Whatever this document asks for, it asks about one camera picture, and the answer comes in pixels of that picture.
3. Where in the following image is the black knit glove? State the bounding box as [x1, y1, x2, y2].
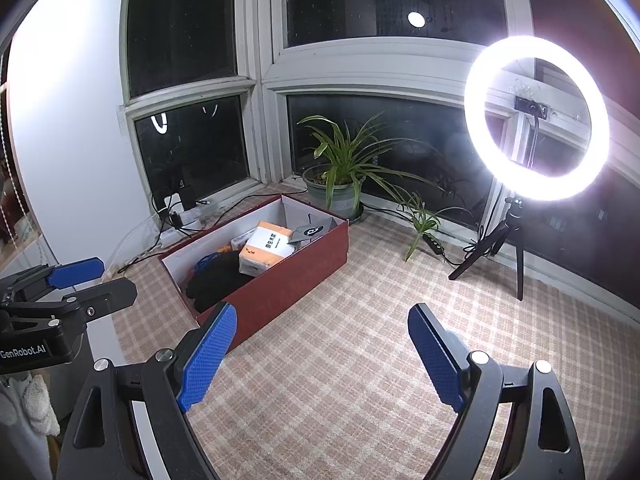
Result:
[186, 252, 253, 313]

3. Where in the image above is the orange earplugs blue cord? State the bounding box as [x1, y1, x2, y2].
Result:
[194, 248, 234, 273]

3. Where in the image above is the orange tissue pack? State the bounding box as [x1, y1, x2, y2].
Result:
[239, 221, 295, 278]

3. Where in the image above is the grey wet wipe sachet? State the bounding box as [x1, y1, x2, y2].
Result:
[288, 219, 336, 248]

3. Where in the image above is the blue face mask pack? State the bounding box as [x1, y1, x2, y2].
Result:
[229, 228, 256, 252]

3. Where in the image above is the white gloved left hand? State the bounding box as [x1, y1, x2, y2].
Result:
[1, 374, 60, 437]

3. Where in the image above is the white power strip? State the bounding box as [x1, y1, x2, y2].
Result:
[158, 204, 204, 244]

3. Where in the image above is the black tripod stand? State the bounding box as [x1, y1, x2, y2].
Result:
[447, 196, 526, 302]

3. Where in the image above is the small green plant shoot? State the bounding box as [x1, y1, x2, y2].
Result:
[392, 188, 472, 262]

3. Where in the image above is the large potted green plant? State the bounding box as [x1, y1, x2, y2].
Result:
[297, 114, 436, 220]

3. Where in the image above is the black webcam on window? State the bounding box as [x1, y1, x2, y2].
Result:
[514, 96, 549, 120]

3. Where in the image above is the black inline cable switch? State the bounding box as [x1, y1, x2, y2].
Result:
[422, 233, 445, 256]

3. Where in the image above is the white ring light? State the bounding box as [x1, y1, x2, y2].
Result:
[463, 34, 612, 203]

